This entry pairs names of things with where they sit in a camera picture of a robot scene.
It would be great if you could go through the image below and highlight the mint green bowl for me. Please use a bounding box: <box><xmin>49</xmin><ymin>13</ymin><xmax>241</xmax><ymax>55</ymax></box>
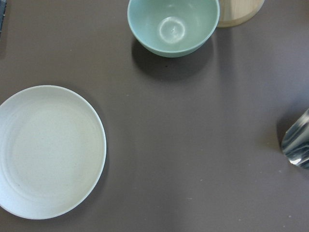
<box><xmin>127</xmin><ymin>0</ymin><xmax>220</xmax><ymax>58</ymax></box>

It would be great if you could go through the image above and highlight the round wooden stand base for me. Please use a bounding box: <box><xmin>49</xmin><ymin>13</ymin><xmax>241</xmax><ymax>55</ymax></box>
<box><xmin>217</xmin><ymin>0</ymin><xmax>265</xmax><ymax>28</ymax></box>

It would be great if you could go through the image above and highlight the cream round plate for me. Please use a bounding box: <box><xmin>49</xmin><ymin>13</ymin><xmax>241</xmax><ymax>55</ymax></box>
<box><xmin>0</xmin><ymin>85</ymin><xmax>107</xmax><ymax>219</ymax></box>

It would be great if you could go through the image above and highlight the stainless steel scoop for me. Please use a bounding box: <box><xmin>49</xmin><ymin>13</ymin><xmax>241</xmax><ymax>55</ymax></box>
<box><xmin>281</xmin><ymin>109</ymin><xmax>309</xmax><ymax>169</ymax></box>

